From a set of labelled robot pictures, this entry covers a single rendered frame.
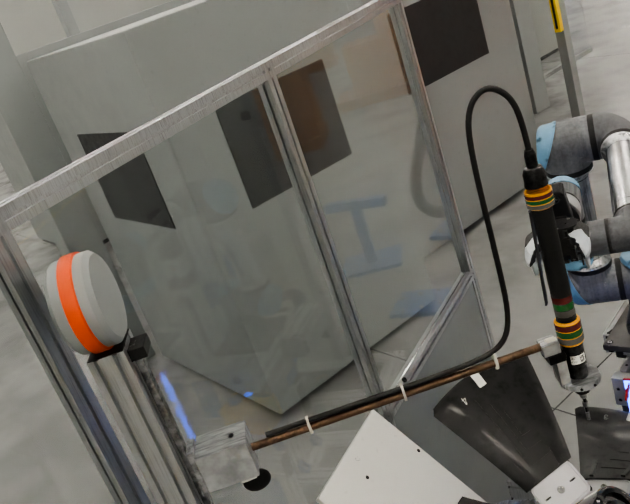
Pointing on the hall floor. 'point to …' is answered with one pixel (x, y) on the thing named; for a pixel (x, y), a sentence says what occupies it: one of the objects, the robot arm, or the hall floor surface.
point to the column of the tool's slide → (142, 425)
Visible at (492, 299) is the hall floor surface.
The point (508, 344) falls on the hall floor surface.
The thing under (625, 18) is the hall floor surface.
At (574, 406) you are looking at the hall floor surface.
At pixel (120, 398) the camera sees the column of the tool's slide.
